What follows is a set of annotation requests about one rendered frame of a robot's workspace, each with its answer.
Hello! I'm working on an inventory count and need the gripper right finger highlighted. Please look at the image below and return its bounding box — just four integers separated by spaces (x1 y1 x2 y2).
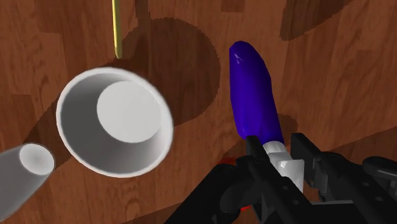
289 132 397 224

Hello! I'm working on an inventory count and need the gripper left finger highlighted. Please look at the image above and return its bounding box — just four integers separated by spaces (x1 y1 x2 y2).
164 135 314 224

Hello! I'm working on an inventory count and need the blue and white handled tool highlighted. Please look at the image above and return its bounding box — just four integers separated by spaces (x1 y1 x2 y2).
228 41 305 224

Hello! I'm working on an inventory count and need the white cup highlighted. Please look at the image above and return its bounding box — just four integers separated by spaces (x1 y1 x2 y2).
55 67 174 179

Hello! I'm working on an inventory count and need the thin yellow stick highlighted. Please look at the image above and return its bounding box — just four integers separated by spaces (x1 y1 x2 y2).
111 0 123 60

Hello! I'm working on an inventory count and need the grey cylinder cup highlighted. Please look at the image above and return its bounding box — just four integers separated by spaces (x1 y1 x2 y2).
0 142 56 223

